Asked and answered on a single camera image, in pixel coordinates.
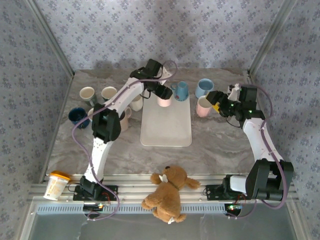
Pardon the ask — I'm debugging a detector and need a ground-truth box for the pale pink tall mug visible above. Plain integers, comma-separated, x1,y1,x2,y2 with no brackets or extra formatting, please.
156,96,173,108

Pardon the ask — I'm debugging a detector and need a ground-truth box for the saturated pink faceted mug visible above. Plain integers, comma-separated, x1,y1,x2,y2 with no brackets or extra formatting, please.
195,95,214,118

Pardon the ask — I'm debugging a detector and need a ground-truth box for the large light blue mug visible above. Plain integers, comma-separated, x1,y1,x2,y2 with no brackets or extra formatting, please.
194,78,215,99

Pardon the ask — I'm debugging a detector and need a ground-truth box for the white mug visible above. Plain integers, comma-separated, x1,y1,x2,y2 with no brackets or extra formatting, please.
130,94,144,113

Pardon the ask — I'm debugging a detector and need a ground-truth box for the dark green mug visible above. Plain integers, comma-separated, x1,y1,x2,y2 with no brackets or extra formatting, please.
101,86,118,103

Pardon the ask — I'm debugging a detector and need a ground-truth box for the pink beige speckled mug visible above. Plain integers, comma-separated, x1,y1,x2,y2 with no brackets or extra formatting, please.
119,106,133,133

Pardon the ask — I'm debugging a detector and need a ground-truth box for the grey mug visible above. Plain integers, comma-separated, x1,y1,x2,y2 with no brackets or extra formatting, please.
79,86,98,108

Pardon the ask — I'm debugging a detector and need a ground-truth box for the dark blue mug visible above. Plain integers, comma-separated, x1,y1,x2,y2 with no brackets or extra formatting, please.
68,107,91,130

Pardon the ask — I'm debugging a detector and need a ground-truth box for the teal dotted mug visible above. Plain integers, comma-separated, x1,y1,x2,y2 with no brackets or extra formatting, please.
170,80,190,102

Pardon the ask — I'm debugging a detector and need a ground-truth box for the white plastic tray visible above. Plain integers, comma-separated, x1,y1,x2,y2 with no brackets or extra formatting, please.
139,93,193,148

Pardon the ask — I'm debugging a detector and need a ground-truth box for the small circuit board with LEDs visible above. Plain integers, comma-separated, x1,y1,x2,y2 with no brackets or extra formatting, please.
83,203,105,211
224,203,244,212

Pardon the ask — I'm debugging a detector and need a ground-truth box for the brown teddy bear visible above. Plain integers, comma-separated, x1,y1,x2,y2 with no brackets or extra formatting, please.
141,165,202,225

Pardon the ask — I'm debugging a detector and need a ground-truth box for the instant noodle cup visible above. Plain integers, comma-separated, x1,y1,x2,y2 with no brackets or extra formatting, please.
42,170,72,202

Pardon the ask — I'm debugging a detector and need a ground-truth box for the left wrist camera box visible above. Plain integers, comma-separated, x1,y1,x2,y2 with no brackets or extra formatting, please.
161,66,174,80

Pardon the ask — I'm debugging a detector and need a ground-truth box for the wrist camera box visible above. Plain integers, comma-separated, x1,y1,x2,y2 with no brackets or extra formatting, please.
227,84,242,101
161,66,174,80

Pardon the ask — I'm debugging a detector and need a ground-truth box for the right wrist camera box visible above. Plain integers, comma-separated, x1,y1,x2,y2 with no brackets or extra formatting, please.
227,84,242,101

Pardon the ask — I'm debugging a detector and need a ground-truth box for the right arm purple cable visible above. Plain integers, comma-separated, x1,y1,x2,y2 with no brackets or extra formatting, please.
226,84,287,220

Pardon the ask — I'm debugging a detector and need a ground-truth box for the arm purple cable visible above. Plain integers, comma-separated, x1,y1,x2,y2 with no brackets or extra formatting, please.
226,84,287,220
71,59,179,222

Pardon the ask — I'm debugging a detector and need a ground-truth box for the aluminium frame post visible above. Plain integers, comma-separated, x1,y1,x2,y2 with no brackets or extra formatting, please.
248,0,300,77
24,0,76,77

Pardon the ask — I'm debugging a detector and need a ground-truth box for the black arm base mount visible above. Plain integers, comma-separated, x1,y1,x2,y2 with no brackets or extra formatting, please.
72,183,119,202
205,183,252,201

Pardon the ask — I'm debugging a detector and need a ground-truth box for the aluminium rail frame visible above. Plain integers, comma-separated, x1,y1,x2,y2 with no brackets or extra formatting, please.
27,173,300,203

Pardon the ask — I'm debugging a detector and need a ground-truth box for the slotted grey cable duct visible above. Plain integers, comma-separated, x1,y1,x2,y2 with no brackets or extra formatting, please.
33,202,241,216

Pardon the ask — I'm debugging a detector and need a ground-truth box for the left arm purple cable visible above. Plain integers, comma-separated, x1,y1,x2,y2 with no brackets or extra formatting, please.
71,59,179,222

